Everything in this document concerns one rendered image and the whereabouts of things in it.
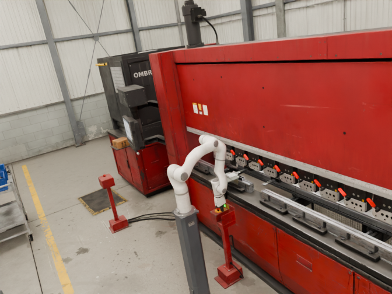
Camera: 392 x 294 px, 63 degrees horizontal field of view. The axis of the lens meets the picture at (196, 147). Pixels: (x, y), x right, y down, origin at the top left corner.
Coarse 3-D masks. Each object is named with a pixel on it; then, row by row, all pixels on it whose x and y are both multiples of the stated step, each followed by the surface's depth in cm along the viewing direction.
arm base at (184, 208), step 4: (188, 192) 274; (176, 196) 270; (180, 196) 268; (184, 196) 269; (188, 196) 273; (176, 200) 273; (180, 200) 270; (184, 200) 270; (188, 200) 273; (180, 204) 271; (184, 204) 271; (188, 204) 273; (176, 208) 284; (180, 208) 273; (184, 208) 272; (188, 208) 274; (192, 208) 280; (176, 212) 277; (180, 212) 275; (184, 212) 274; (188, 212) 274; (192, 212) 273; (180, 216) 272; (184, 216) 271
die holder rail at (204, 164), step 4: (200, 160) 396; (196, 164) 402; (200, 164) 393; (204, 164) 383; (208, 164) 378; (212, 164) 377; (204, 168) 386; (208, 168) 381; (212, 168) 368; (212, 172) 372; (216, 176) 365
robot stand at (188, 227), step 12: (192, 216) 275; (180, 228) 278; (192, 228) 278; (180, 240) 288; (192, 240) 281; (192, 252) 283; (192, 264) 287; (204, 264) 295; (192, 276) 292; (204, 276) 297; (192, 288) 298; (204, 288) 300
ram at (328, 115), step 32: (192, 64) 337; (224, 64) 290; (256, 64) 254; (288, 64) 226; (320, 64) 204; (352, 64) 185; (384, 64) 170; (192, 96) 356; (224, 96) 305; (256, 96) 265; (288, 96) 235; (320, 96) 211; (352, 96) 191; (384, 96) 175; (224, 128) 321; (256, 128) 277; (288, 128) 244; (320, 128) 218; (352, 128) 197; (384, 128) 180; (320, 160) 227; (352, 160) 204; (384, 160) 186
